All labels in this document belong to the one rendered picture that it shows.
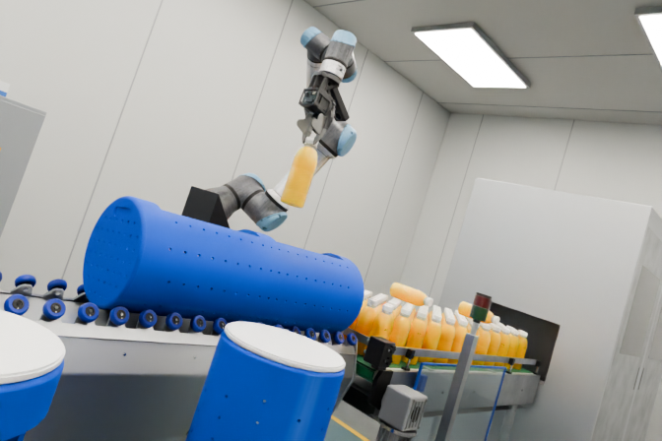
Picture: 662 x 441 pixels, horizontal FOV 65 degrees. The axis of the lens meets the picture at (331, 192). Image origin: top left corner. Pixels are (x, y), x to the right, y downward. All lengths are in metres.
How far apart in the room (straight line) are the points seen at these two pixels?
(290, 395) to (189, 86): 3.74
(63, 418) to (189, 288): 0.39
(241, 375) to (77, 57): 3.42
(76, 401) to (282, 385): 0.51
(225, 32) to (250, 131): 0.90
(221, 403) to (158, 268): 0.36
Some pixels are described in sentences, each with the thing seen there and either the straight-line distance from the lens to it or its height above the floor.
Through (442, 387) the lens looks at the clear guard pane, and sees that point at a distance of 2.25.
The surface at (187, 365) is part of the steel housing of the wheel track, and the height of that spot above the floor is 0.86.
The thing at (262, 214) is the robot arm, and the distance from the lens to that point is 2.01.
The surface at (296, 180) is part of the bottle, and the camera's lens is 1.50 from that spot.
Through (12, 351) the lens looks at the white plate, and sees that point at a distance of 0.77.
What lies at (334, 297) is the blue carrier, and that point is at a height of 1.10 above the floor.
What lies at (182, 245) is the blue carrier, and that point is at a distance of 1.33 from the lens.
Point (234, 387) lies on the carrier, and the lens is 1.10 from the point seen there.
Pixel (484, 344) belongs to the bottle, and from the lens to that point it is 2.76.
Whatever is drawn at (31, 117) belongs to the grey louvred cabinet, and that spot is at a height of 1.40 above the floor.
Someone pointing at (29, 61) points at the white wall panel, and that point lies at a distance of 4.15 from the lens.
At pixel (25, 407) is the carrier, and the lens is 0.74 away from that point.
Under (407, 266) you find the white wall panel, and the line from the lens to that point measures 6.96.
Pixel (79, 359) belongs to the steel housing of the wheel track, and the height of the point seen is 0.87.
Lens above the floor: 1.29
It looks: 5 degrees up
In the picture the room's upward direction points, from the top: 18 degrees clockwise
